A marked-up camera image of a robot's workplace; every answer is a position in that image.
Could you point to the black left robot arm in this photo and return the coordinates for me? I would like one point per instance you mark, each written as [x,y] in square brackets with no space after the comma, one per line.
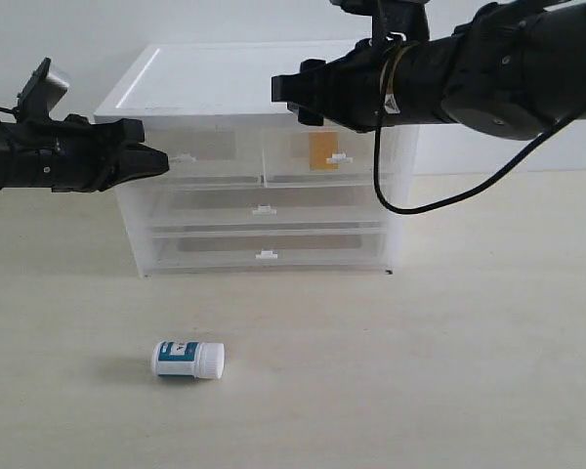
[29,152]

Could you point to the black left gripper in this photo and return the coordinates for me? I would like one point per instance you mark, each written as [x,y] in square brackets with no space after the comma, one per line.
[93,155]

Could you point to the clear bottom wide drawer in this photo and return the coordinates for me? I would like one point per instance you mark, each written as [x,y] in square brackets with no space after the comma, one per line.
[357,248]

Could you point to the yellow rectangular block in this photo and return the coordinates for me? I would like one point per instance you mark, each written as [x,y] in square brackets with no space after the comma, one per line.
[322,147]

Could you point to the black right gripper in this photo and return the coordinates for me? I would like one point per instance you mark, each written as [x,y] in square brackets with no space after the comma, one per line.
[346,91]

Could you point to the clear middle wide drawer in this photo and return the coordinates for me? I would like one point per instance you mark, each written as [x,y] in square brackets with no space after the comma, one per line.
[238,206]

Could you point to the white plastic drawer cabinet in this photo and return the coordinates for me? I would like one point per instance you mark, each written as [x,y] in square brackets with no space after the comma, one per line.
[228,86]

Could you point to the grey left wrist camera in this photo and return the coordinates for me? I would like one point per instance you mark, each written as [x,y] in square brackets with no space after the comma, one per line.
[44,89]

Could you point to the clear wide drawer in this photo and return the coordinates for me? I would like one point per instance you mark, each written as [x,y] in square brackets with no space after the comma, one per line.
[238,206]
[357,248]

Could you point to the white medicine bottle teal label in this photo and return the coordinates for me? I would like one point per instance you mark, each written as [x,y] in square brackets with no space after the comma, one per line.
[199,360]

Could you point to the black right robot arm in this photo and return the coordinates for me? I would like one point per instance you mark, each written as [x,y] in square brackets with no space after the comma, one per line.
[511,72]

